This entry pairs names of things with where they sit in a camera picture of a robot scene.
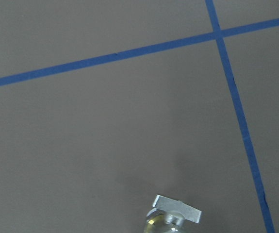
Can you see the white brass PPR valve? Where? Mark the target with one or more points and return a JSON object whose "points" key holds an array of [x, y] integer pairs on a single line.
{"points": [[169, 215]]}

